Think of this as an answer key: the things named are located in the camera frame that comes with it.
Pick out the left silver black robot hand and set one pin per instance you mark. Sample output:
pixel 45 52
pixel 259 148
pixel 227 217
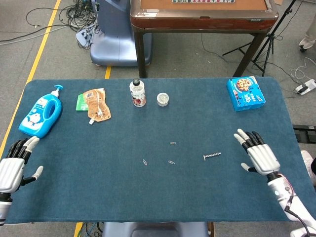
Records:
pixel 11 172

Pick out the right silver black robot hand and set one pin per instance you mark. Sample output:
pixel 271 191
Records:
pixel 264 158

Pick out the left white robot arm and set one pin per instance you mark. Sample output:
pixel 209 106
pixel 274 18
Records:
pixel 4 207

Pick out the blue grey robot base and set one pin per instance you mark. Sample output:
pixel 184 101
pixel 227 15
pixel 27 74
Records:
pixel 153 229

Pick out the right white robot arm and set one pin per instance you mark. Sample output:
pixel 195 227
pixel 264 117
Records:
pixel 284 195

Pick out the white shoe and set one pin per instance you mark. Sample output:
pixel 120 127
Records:
pixel 309 165

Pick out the black foot pedal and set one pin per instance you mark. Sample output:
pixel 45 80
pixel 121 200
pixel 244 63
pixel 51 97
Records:
pixel 304 133

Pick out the blue pump detergent bottle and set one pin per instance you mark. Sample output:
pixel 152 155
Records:
pixel 33 121

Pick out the blue cookie box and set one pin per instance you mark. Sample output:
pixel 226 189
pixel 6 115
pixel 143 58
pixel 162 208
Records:
pixel 247 96

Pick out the white power strip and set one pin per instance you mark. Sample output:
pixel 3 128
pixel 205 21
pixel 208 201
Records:
pixel 304 87

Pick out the green flat packet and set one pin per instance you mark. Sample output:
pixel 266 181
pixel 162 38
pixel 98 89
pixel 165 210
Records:
pixel 80 103

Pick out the orange spout pouch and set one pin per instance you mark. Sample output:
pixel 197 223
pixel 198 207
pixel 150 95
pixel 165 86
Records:
pixel 97 103

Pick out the blue table cloth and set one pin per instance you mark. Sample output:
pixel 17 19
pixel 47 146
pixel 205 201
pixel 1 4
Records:
pixel 148 192

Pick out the black tripod stand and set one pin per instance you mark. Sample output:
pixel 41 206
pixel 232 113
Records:
pixel 270 37

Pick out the person leg beige trousers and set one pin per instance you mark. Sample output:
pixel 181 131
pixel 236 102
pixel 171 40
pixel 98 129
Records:
pixel 308 37

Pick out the clear bottle black cap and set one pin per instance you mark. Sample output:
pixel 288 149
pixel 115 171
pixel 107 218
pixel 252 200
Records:
pixel 138 96

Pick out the brown mahjong table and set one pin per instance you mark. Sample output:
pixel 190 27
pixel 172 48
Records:
pixel 202 22

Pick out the grey power strip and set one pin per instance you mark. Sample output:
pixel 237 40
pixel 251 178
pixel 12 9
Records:
pixel 82 35

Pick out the row of mahjong tiles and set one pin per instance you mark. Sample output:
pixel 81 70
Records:
pixel 202 1

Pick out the blue grey machine base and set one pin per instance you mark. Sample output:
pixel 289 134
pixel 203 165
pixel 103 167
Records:
pixel 111 37

